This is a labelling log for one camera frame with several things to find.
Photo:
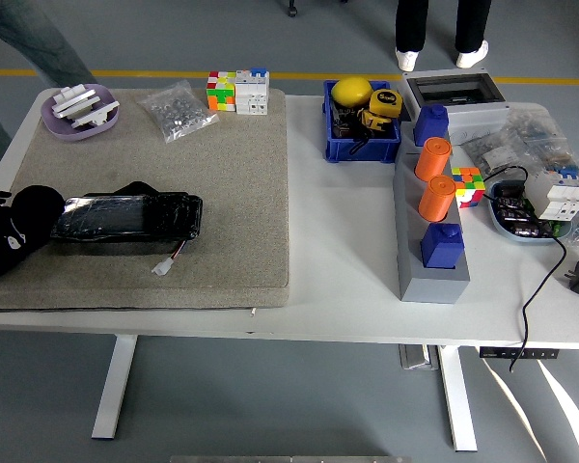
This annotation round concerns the light blue oval tray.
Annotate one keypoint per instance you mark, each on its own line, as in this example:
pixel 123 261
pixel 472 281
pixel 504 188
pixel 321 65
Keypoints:
pixel 499 224

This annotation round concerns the small multicolour puzzle cube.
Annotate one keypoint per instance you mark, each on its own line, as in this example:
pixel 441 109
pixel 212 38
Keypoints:
pixel 469 188

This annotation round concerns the clear bag of metal nuts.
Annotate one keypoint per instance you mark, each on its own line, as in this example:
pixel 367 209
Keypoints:
pixel 178 113

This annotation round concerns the orange cylinder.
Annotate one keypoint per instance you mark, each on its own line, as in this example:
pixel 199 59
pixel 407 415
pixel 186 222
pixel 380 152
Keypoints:
pixel 432 161
pixel 436 200

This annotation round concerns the grey stepped holder block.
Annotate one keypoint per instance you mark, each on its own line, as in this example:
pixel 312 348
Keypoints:
pixel 432 287

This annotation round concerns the white circuit breaker, blue clips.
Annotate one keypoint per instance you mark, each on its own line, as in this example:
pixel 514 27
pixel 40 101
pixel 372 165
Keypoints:
pixel 555 198

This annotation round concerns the large clear bag of parts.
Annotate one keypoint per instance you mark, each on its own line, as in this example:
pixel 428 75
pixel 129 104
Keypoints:
pixel 535 132

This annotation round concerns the black table control panel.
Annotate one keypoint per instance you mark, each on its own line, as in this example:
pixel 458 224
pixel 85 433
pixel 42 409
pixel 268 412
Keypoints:
pixel 518 352

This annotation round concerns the grey-brown table mat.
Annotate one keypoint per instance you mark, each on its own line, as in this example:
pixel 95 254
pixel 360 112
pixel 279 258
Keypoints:
pixel 173 270

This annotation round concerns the yellow and black tape measure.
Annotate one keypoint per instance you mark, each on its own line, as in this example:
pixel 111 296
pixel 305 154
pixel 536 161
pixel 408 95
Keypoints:
pixel 374 123

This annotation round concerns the large multicolour puzzle cube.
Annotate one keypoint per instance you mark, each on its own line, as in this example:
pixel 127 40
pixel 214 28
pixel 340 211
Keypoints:
pixel 220 94

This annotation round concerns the yellow round tape measure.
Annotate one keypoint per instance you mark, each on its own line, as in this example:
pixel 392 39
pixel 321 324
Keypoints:
pixel 385 101

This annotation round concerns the purple oval tray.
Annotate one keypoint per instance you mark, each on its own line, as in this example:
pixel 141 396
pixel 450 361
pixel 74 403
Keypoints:
pixel 58 128

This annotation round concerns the grey box under table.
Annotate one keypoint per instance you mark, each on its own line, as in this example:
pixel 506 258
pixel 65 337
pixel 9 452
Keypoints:
pixel 417 357

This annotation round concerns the black chair caster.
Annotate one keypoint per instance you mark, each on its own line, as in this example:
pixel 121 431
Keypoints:
pixel 293 8

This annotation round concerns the long silver metal bar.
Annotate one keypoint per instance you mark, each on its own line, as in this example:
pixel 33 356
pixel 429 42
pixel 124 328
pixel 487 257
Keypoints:
pixel 77 105

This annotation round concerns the blue square bottle block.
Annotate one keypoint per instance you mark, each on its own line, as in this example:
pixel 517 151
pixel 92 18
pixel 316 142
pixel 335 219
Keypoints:
pixel 429 125
pixel 441 248

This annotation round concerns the white breaker block, blue top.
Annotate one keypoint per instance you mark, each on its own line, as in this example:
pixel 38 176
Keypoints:
pixel 251 94

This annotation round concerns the blue plastic bin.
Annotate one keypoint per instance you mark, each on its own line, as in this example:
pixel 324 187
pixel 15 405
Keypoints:
pixel 362 149

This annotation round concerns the black electronic modules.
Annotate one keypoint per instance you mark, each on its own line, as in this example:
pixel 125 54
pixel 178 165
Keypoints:
pixel 514 209

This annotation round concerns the white table leg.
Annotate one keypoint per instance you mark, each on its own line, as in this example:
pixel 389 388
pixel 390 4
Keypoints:
pixel 458 405
pixel 116 386

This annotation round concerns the yellow oval ball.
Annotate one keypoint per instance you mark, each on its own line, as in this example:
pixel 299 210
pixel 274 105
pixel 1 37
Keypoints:
pixel 351 91

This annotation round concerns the black glossy panel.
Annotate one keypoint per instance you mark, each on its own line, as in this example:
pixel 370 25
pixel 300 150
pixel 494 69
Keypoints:
pixel 125 217

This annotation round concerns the small clear bag of parts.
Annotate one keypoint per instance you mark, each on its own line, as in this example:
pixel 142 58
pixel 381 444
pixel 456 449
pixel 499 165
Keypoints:
pixel 492 154

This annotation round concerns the white plastic block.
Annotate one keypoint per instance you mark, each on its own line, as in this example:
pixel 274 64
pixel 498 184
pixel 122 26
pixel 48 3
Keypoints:
pixel 74 90

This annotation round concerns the white metal bracket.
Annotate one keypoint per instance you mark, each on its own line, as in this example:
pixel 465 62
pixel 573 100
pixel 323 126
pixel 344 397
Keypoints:
pixel 96 115

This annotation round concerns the black rag with white print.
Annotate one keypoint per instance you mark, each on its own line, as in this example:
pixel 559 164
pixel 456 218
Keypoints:
pixel 14 241

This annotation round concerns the grey enclosure box, clear lid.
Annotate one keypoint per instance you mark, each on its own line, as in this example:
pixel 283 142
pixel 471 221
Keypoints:
pixel 477 113

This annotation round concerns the person in black trousers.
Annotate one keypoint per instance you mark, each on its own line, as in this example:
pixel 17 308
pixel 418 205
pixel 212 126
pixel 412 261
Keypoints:
pixel 410 24

